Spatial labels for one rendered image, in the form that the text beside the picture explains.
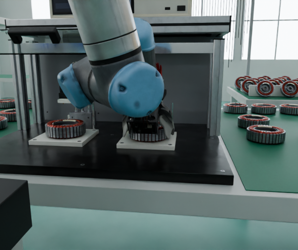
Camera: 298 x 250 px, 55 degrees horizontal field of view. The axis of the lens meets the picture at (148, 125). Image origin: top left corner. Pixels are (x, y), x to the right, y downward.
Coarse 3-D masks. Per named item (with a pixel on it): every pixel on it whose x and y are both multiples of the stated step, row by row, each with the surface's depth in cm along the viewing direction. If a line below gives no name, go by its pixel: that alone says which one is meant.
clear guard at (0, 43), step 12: (0, 36) 68; (24, 36) 67; (36, 36) 67; (48, 36) 66; (60, 36) 66; (72, 36) 65; (0, 48) 65; (12, 48) 65; (24, 48) 65; (36, 48) 64; (48, 48) 64; (60, 48) 64; (72, 48) 63
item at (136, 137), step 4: (160, 128) 76; (132, 132) 77; (160, 132) 76; (164, 132) 77; (132, 136) 77; (136, 136) 76; (140, 136) 76; (144, 136) 76; (148, 136) 76; (152, 136) 75; (156, 136) 75; (160, 136) 76; (164, 136) 77; (140, 140) 76; (144, 140) 76; (148, 140) 76; (152, 140) 75; (156, 140) 76; (160, 140) 77
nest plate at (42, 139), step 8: (40, 136) 82; (48, 136) 82; (80, 136) 82; (88, 136) 82; (32, 144) 78; (40, 144) 77; (48, 144) 77; (56, 144) 77; (64, 144) 76; (72, 144) 76; (80, 144) 76
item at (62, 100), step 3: (60, 90) 86; (60, 93) 86; (63, 93) 86; (60, 96) 86; (63, 96) 86; (60, 99) 85; (63, 99) 85; (66, 99) 85; (60, 102) 84; (63, 102) 84; (66, 102) 84; (69, 102) 84; (75, 108) 96; (87, 108) 96; (90, 108) 96; (75, 111) 97; (81, 111) 97; (90, 111) 96
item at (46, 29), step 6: (12, 30) 63; (18, 30) 63; (24, 30) 63; (30, 30) 62; (36, 30) 62; (42, 30) 62; (48, 30) 62; (54, 30) 62; (12, 36) 64; (18, 36) 64; (54, 36) 62; (18, 42) 65; (54, 42) 64
